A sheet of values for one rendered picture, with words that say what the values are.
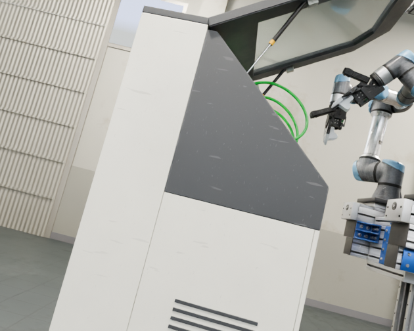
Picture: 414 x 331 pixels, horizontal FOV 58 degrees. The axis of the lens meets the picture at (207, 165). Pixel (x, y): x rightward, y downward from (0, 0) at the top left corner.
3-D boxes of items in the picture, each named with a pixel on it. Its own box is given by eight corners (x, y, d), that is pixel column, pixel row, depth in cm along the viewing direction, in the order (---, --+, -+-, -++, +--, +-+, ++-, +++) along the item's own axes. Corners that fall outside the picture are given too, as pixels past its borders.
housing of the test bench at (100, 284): (104, 412, 128) (210, 17, 147) (30, 387, 132) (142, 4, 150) (174, 312, 266) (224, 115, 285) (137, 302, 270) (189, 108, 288)
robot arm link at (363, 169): (373, 179, 199) (395, 88, 209) (347, 176, 211) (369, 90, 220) (382, 186, 207) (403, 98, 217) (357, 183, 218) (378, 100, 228)
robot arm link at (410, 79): (428, 94, 152) (411, 75, 155) (437, 83, 141) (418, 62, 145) (411, 105, 153) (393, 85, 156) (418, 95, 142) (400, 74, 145)
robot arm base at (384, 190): (393, 206, 205) (396, 189, 206) (407, 205, 190) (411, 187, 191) (366, 199, 205) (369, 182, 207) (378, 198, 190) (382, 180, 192)
